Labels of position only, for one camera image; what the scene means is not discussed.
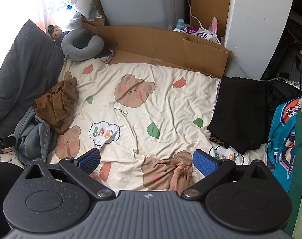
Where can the brown printed t-shirt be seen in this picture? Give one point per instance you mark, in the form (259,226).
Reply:
(58,104)

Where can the detergent bottle with blue cap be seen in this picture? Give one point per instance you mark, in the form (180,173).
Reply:
(180,25)

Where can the grey-blue denim garment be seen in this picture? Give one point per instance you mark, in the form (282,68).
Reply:
(33,139)

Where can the dark clothes pile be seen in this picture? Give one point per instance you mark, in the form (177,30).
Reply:
(280,92)

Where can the bear-printed cream bedsheet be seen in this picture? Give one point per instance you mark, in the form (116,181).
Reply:
(153,99)

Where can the pink plastic item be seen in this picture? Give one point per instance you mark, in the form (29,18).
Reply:
(213,25)

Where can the grey neck pillow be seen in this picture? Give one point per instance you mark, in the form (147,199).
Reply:
(68,47)

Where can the grey glossy panel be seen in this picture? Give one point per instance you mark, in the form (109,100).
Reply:
(141,2)

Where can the pale blue fluffy cloth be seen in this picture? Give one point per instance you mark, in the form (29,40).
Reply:
(75,20)

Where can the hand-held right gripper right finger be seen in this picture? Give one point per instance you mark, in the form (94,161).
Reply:
(205,163)

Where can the purple and white detergent bag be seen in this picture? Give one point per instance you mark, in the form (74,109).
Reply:
(200,33)

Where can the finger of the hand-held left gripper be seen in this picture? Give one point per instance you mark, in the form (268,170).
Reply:
(1,144)

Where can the sheer curtain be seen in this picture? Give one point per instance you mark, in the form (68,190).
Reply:
(45,10)

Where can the brown teddy bear toy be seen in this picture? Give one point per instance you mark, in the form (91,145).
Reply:
(56,31)

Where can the black folded garment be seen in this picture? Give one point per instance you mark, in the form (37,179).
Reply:
(240,109)

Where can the patterned blanket edge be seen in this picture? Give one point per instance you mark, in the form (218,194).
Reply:
(217,97)

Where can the black cloth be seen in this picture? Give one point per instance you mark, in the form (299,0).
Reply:
(103,52)

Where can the floral cloth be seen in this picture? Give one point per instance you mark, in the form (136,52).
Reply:
(106,59)

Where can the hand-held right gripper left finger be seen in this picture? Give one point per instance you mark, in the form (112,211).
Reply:
(87,160)

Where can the teal printed garment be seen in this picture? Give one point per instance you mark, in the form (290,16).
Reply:
(283,144)

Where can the dark furniture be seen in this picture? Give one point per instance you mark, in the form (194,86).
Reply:
(298,54)

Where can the small cardboard box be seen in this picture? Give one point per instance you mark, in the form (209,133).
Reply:
(96,21)

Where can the leopard print cloth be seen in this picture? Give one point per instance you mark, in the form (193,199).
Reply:
(219,140)

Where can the flat cardboard sheet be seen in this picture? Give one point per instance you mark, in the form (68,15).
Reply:
(146,39)

